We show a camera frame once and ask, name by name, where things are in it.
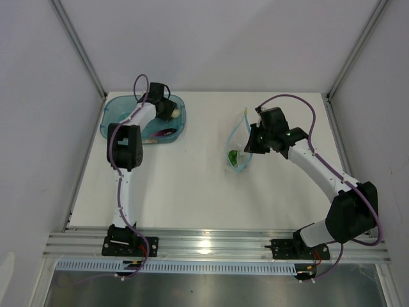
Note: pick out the green bell pepper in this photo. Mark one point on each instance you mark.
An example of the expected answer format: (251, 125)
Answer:
(233, 158)

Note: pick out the clear zip top bag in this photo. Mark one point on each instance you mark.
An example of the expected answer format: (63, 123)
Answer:
(238, 136)

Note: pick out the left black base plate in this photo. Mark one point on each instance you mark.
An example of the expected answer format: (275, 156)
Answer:
(123, 242)

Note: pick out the purple eggplant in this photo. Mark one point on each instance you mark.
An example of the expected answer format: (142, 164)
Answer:
(165, 132)

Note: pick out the left aluminium frame post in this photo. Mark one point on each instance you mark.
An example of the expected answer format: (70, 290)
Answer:
(77, 45)

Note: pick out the teal plastic bin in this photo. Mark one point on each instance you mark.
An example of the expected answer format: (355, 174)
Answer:
(120, 108)

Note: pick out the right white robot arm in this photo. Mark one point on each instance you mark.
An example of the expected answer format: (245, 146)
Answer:
(353, 205)

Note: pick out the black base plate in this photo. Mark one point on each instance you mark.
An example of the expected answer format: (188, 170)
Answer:
(123, 242)
(290, 249)

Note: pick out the aluminium frame post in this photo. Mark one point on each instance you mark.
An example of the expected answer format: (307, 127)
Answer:
(77, 45)
(363, 38)

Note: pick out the slotted white cable duct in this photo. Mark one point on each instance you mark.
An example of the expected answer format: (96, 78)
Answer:
(180, 267)

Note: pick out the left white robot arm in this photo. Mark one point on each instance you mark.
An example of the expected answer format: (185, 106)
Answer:
(152, 118)

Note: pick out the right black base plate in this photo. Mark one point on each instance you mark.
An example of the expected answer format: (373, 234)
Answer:
(290, 249)

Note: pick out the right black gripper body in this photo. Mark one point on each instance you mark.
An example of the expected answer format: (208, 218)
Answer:
(259, 142)

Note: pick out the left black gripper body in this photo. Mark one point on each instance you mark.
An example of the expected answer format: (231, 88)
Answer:
(168, 109)

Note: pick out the aluminium mounting rail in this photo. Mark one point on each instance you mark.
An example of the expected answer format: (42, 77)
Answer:
(203, 245)

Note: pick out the right aluminium frame post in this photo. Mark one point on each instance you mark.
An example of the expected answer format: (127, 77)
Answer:
(363, 38)

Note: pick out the white egg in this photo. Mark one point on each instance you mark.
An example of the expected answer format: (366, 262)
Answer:
(175, 113)

